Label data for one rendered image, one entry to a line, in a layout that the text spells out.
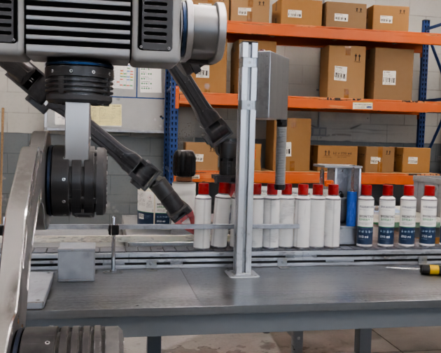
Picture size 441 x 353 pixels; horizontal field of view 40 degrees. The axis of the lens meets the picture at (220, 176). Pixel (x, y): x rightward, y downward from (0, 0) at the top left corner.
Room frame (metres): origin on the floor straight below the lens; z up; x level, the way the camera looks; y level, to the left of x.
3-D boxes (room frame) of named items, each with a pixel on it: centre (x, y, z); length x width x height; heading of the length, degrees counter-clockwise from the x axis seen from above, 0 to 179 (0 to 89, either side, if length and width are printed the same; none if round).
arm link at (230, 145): (1.96, -0.02, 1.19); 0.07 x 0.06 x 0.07; 11
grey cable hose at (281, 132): (1.82, -0.18, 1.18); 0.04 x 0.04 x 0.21
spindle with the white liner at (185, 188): (2.15, 0.13, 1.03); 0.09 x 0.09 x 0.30
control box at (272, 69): (1.83, -0.12, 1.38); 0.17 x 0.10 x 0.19; 156
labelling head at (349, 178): (2.06, -0.40, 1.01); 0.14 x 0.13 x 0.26; 101
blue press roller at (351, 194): (2.03, -0.44, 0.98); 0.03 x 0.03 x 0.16
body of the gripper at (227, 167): (1.96, -0.02, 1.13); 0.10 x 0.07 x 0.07; 101
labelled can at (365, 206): (1.99, -0.48, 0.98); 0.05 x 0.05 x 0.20
